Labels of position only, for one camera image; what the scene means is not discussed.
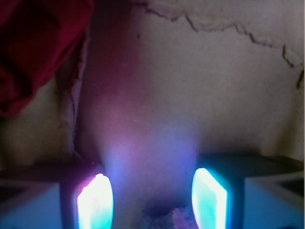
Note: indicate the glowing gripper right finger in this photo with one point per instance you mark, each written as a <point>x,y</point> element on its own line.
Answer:
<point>218,194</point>

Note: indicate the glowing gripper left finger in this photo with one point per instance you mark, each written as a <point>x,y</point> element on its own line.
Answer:
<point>87,200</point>

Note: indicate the brown paper bag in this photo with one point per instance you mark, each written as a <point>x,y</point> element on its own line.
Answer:
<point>157,83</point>

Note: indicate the red crumpled paper ball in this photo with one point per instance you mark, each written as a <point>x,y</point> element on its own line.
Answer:
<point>36,36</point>

